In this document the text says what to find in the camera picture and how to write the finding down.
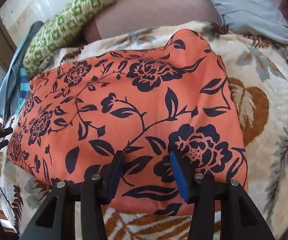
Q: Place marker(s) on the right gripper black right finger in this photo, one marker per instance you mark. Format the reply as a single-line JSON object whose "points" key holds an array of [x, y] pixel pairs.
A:
{"points": [[240, 218]]}

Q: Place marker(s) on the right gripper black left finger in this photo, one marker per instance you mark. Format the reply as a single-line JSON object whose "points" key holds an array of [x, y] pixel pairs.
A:
{"points": [[55, 218]]}

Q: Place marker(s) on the orange floral garment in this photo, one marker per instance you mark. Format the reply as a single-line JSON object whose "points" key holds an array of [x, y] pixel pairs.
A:
{"points": [[144, 103]]}

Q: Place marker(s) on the grey-blue garment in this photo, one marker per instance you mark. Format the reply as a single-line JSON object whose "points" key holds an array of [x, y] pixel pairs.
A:
{"points": [[10, 88]]}

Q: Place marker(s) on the blue striped knit sleeve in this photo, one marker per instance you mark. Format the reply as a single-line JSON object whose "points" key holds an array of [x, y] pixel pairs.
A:
{"points": [[24, 87]]}

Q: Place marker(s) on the green checkered pillow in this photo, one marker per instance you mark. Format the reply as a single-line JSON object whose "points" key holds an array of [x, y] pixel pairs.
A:
{"points": [[59, 31]]}

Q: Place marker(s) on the cream leaf-pattern fleece blanket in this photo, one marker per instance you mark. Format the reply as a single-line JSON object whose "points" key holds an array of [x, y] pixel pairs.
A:
{"points": [[257, 71]]}

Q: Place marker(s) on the light blue pillow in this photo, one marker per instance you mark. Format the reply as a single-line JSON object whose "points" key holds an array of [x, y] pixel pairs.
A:
{"points": [[255, 17]]}

